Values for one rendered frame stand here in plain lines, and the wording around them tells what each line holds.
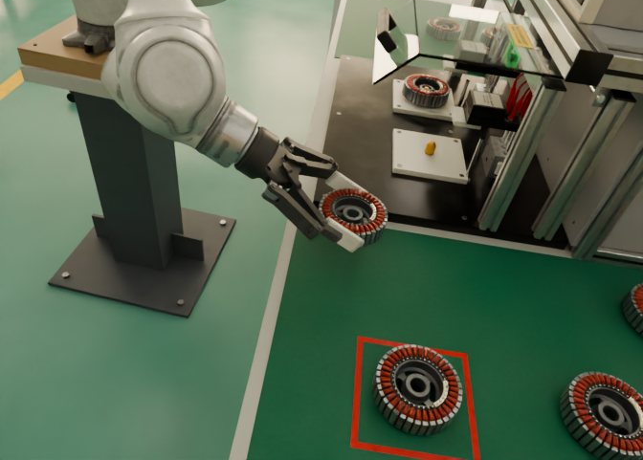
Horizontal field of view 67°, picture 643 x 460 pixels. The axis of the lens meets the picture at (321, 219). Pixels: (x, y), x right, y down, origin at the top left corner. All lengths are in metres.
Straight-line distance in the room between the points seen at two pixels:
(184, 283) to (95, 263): 0.32
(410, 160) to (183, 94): 0.62
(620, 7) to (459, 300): 0.49
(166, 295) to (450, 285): 1.10
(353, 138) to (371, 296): 0.42
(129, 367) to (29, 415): 0.27
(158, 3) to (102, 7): 0.75
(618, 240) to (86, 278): 1.52
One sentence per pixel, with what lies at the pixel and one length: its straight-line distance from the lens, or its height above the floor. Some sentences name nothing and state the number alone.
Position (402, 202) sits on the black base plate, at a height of 0.77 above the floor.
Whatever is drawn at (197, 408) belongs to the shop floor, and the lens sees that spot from 1.50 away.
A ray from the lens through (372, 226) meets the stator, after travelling 0.76.
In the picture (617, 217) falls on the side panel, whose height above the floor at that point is 0.86.
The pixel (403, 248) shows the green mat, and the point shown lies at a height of 0.75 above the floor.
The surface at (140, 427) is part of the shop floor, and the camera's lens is 1.50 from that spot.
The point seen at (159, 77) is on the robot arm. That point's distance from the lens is 0.50.
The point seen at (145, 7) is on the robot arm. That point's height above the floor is 1.15.
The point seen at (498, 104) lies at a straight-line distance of 1.00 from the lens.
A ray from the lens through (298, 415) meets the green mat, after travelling 0.66.
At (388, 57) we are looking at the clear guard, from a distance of 0.81.
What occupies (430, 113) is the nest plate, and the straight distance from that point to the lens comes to 1.21.
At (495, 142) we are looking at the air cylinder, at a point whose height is 0.82.
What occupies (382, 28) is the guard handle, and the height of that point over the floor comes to 1.06.
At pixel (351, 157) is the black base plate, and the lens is 1.01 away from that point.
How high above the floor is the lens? 1.35
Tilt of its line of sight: 42 degrees down
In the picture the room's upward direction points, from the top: 9 degrees clockwise
